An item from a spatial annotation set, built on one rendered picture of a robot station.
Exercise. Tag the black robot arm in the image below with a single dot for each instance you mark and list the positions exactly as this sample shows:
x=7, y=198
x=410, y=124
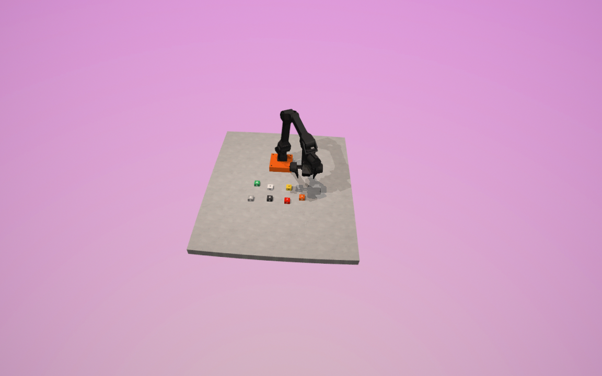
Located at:
x=306, y=142

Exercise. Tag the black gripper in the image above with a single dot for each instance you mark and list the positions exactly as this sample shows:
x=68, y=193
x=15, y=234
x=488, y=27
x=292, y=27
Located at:
x=294, y=168

